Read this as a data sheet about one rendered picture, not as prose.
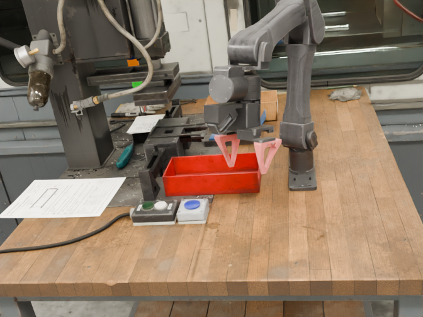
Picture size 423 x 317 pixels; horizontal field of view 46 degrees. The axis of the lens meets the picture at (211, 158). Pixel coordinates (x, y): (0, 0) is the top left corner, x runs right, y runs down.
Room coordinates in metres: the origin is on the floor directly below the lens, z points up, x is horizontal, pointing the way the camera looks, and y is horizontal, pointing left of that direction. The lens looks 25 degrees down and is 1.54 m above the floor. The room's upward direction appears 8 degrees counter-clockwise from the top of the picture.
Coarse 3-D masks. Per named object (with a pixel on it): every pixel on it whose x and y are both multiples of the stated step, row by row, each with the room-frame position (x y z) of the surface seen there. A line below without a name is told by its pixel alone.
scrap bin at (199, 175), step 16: (176, 160) 1.27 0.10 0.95; (192, 160) 1.26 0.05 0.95; (208, 160) 1.25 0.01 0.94; (224, 160) 1.24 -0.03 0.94; (240, 160) 1.23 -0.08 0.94; (256, 160) 1.22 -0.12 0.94; (176, 176) 1.15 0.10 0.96; (192, 176) 1.14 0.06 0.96; (208, 176) 1.13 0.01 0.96; (224, 176) 1.12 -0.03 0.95; (240, 176) 1.12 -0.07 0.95; (256, 176) 1.11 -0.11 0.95; (176, 192) 1.15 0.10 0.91; (192, 192) 1.14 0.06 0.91; (208, 192) 1.13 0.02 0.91; (224, 192) 1.12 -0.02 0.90; (240, 192) 1.12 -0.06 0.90
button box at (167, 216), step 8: (168, 200) 1.08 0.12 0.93; (176, 200) 1.08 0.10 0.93; (136, 208) 1.07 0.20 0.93; (152, 208) 1.05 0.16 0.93; (168, 208) 1.04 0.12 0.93; (176, 208) 1.05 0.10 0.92; (120, 216) 1.07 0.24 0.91; (136, 216) 1.03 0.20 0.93; (144, 216) 1.03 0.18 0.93; (152, 216) 1.03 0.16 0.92; (160, 216) 1.02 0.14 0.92; (168, 216) 1.02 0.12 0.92; (176, 216) 1.04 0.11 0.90; (136, 224) 1.04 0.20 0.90; (144, 224) 1.03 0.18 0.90; (152, 224) 1.03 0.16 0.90; (160, 224) 1.02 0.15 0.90; (168, 224) 1.02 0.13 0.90; (96, 232) 1.02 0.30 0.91; (72, 240) 1.00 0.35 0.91; (8, 248) 1.00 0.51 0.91; (16, 248) 1.00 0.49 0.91; (24, 248) 0.99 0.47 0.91; (32, 248) 0.99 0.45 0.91; (40, 248) 0.99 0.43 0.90
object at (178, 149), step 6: (186, 132) 1.45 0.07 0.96; (180, 144) 1.35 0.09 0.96; (186, 144) 1.45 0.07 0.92; (144, 150) 1.33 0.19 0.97; (150, 150) 1.33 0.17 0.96; (168, 150) 1.32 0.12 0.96; (174, 150) 1.31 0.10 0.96; (180, 150) 1.34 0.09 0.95; (168, 156) 1.32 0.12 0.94; (174, 156) 1.31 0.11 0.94; (180, 156) 1.33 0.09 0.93; (168, 162) 1.32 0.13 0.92; (162, 168) 1.32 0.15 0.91
